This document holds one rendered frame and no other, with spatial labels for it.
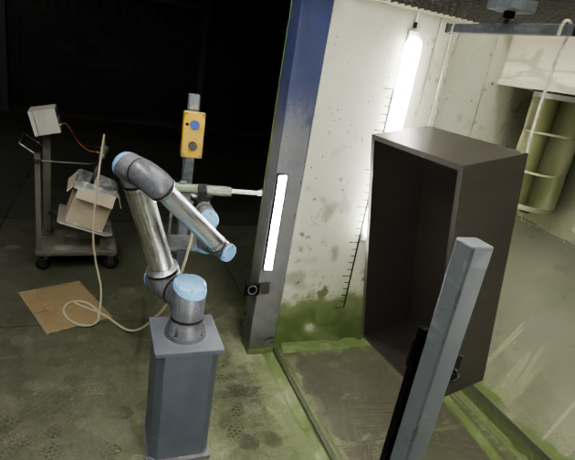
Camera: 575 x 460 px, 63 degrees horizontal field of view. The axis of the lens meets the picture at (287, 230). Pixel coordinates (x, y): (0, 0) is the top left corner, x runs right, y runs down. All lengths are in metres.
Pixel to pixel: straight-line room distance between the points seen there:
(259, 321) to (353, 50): 1.78
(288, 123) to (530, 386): 2.08
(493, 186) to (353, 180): 1.15
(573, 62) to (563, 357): 1.66
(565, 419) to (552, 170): 1.43
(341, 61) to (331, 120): 0.33
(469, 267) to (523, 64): 2.57
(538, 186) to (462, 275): 2.44
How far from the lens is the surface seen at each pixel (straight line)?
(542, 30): 2.22
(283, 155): 2.76
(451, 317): 0.94
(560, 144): 3.29
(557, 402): 3.14
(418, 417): 1.06
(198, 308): 2.15
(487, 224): 2.13
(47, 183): 4.45
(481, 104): 3.43
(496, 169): 2.04
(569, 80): 3.14
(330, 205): 2.98
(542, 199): 3.33
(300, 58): 2.72
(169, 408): 2.35
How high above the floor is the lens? 1.89
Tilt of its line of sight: 19 degrees down
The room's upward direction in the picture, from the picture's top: 10 degrees clockwise
